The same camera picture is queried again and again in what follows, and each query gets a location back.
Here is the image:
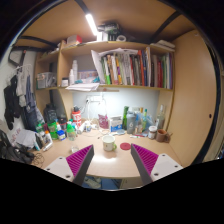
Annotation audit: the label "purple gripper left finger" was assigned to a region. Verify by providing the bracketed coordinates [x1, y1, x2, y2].
[44, 144, 95, 187]

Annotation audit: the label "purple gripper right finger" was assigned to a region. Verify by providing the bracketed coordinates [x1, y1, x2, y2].
[130, 143, 184, 186]

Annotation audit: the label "grey water bottle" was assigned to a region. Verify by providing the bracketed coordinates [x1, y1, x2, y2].
[127, 112, 136, 134]

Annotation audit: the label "small clear glass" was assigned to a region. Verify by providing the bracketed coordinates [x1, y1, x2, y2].
[71, 145, 79, 153]

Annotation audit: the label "red round coaster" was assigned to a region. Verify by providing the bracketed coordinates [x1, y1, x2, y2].
[120, 143, 131, 150]

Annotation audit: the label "brown ceramic mug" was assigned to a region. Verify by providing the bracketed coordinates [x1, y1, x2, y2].
[156, 129, 170, 143]

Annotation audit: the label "white lidded jar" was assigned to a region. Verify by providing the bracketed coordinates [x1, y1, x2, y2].
[148, 126, 157, 139]

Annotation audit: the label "blue small box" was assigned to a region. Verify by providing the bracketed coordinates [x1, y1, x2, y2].
[57, 130, 66, 141]

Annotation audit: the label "white green mug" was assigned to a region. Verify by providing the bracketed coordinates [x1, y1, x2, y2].
[102, 135, 117, 152]

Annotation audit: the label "dark green glass bottle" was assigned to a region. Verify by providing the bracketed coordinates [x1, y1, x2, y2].
[122, 106, 129, 130]

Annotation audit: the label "clear glass bottle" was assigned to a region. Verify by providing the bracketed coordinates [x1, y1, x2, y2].
[156, 105, 165, 129]

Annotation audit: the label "white blue box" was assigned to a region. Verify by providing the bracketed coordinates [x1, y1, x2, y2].
[109, 116, 122, 132]

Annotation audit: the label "red white canister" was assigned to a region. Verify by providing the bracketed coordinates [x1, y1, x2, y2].
[72, 106, 81, 127]

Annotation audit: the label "purple snack bag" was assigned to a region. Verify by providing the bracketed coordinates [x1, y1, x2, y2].
[98, 115, 109, 129]

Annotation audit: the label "black bag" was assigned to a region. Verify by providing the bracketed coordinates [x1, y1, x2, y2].
[44, 103, 57, 122]

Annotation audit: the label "white paper stack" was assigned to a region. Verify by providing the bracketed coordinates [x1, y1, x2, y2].
[67, 83, 99, 92]

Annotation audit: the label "hanging dark clothes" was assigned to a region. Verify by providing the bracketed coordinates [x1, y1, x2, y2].
[3, 66, 44, 131]

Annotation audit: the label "white tall bottle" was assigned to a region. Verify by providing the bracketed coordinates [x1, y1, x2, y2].
[72, 60, 78, 82]

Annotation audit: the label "wooden shelf unit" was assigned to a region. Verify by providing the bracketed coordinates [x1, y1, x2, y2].
[35, 41, 175, 127]

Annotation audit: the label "row of books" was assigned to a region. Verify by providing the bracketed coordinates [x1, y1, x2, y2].
[91, 47, 173, 89]

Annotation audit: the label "white ceiling light strip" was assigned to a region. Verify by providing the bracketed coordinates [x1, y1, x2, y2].
[85, 13, 98, 36]

